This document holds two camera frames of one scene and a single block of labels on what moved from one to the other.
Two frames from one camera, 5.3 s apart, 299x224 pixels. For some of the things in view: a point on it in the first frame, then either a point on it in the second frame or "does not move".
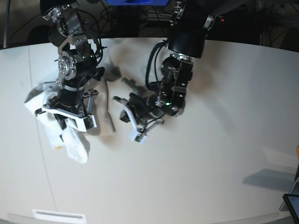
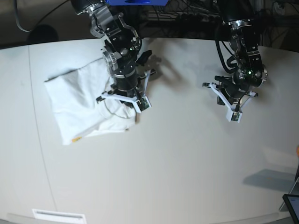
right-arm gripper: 144,109 -> 235,89
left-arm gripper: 71,100 -> 126,83
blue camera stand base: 137,3 does not move
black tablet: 292,201 does not move
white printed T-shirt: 70,138 -> 79,112
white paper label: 45,217 does not move
